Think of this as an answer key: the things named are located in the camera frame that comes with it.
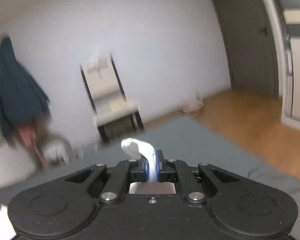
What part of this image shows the pink hanging item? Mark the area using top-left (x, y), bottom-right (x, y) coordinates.
top-left (18, 124), bottom-right (47, 169)

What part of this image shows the dark grey door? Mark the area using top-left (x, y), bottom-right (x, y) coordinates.
top-left (213, 0), bottom-right (279, 98)

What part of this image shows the white t-shirt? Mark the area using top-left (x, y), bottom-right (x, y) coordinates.
top-left (121, 138), bottom-right (158, 182)

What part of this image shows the white chair with black frame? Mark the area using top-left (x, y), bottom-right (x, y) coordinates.
top-left (79, 53), bottom-right (144, 144)

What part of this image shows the grey bed sheet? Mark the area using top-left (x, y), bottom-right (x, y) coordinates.
top-left (0, 117), bottom-right (300, 239)

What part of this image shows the white bag on floor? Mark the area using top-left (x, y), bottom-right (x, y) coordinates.
top-left (180, 92), bottom-right (204, 114)

